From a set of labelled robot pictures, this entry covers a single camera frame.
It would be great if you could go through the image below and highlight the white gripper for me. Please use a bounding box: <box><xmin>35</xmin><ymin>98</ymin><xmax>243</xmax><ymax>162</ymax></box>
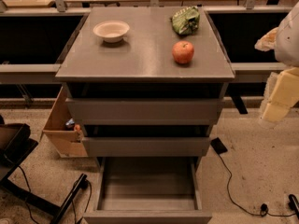
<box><xmin>258</xmin><ymin>67</ymin><xmax>299</xmax><ymax>129</ymax></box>

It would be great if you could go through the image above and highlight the grey bottom drawer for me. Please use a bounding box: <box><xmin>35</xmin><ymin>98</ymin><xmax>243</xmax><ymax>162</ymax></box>
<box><xmin>84</xmin><ymin>157</ymin><xmax>212</xmax><ymax>224</ymax></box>

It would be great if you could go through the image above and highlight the grey drawer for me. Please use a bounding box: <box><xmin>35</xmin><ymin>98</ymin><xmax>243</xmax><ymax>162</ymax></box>
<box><xmin>84</xmin><ymin>157</ymin><xmax>212</xmax><ymax>224</ymax></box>
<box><xmin>82</xmin><ymin>137</ymin><xmax>210</xmax><ymax>157</ymax></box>
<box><xmin>66</xmin><ymin>98</ymin><xmax>223</xmax><ymax>125</ymax></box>

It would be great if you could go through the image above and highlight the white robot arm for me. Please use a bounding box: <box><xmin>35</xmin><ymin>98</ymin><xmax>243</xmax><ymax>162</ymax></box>
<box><xmin>254</xmin><ymin>2</ymin><xmax>299</xmax><ymax>128</ymax></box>

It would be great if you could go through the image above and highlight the grey drawer cabinet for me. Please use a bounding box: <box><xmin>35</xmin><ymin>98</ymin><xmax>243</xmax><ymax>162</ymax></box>
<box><xmin>55</xmin><ymin>6</ymin><xmax>235</xmax><ymax>173</ymax></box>

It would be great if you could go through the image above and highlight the grey middle drawer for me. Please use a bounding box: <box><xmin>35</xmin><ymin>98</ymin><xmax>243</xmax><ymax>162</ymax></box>
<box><xmin>82</xmin><ymin>137</ymin><xmax>210</xmax><ymax>157</ymax></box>

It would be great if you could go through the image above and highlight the grey top drawer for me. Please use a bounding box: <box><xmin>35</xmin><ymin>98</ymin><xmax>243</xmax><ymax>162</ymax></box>
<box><xmin>66</xmin><ymin>98</ymin><xmax>223</xmax><ymax>125</ymax></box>

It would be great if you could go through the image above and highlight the black power adapter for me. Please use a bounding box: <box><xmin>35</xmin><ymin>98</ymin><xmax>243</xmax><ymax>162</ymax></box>
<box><xmin>211</xmin><ymin>138</ymin><xmax>228</xmax><ymax>155</ymax></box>

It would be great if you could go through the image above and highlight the black plug right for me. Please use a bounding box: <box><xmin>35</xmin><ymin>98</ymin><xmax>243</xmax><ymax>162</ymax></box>
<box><xmin>289</xmin><ymin>194</ymin><xmax>299</xmax><ymax>219</ymax></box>

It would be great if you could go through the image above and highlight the red apple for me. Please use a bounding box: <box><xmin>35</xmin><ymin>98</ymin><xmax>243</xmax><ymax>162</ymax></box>
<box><xmin>172</xmin><ymin>41</ymin><xmax>194</xmax><ymax>64</ymax></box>

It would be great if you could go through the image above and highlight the green crumpled chip bag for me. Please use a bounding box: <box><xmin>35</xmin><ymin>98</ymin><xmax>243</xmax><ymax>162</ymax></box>
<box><xmin>170</xmin><ymin>7</ymin><xmax>200</xmax><ymax>35</ymax></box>

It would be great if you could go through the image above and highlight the white paper bowl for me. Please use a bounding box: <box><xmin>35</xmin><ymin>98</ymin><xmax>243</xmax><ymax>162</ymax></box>
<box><xmin>93</xmin><ymin>21</ymin><xmax>130</xmax><ymax>43</ymax></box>

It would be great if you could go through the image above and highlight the orange item in box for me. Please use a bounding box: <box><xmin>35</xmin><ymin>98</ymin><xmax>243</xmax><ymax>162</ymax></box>
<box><xmin>74</xmin><ymin>124</ymin><xmax>81</xmax><ymax>132</ymax></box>

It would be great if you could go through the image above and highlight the blue item in box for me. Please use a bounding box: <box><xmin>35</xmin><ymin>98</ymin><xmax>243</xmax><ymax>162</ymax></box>
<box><xmin>65</xmin><ymin>119</ymin><xmax>75</xmax><ymax>129</ymax></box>

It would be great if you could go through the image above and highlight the brown cardboard box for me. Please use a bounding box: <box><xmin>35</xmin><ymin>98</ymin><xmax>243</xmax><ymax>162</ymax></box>
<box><xmin>43</xmin><ymin>88</ymin><xmax>87</xmax><ymax>158</ymax></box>

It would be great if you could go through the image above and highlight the black stand base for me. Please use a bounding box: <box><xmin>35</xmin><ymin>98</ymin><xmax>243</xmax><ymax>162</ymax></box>
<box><xmin>1</xmin><ymin>112</ymin><xmax>94</xmax><ymax>224</ymax></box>

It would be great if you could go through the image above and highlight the grey metal rail frame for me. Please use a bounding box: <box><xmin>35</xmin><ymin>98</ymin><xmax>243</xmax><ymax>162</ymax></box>
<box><xmin>0</xmin><ymin>0</ymin><xmax>299</xmax><ymax>115</ymax></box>

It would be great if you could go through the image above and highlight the black floor cable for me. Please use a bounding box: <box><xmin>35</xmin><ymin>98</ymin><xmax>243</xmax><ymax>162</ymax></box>
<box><xmin>218</xmin><ymin>154</ymin><xmax>297</xmax><ymax>218</ymax></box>

